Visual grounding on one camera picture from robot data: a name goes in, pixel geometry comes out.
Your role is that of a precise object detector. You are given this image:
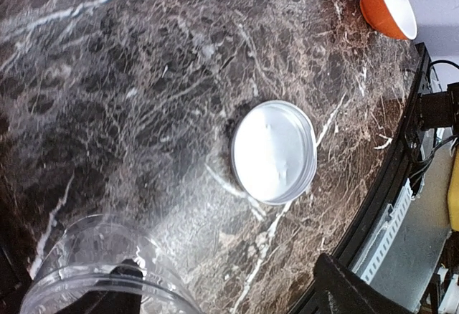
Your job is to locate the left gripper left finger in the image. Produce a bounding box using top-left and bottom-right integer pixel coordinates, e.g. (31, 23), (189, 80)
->
(60, 259), (143, 313)

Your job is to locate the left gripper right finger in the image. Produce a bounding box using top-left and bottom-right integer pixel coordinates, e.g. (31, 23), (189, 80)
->
(313, 253), (409, 314)

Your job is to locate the clear plastic jar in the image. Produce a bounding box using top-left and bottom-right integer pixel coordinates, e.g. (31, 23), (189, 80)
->
(20, 214), (201, 313)

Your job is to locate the yellow box device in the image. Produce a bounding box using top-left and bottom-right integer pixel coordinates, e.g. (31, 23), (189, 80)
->
(447, 141), (459, 232)

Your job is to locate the silver jar lid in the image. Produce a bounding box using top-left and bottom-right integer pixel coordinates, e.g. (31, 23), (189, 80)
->
(230, 100), (317, 206)

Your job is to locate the orange and white bowl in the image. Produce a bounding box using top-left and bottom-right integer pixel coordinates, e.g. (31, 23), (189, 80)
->
(359, 0), (417, 40)

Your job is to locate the white slotted cable duct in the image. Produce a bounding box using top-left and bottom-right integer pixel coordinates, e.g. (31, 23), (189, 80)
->
(352, 179), (413, 285)

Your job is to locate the black front rail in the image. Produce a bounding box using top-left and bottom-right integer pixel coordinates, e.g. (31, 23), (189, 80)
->
(278, 43), (431, 313)

